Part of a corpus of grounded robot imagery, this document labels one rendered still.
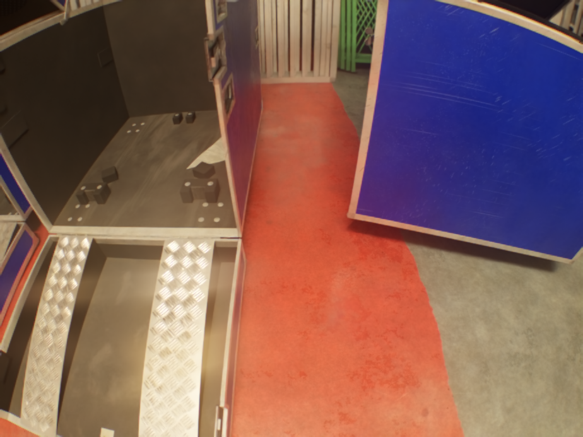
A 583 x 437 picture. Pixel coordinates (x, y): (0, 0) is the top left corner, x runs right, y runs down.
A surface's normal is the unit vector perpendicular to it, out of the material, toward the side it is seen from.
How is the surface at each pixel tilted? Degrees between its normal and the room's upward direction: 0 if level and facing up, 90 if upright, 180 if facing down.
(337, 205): 0
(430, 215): 90
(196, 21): 90
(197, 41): 90
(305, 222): 0
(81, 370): 2
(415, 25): 90
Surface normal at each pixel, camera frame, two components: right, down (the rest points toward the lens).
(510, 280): 0.00, -0.70
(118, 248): 0.00, 0.73
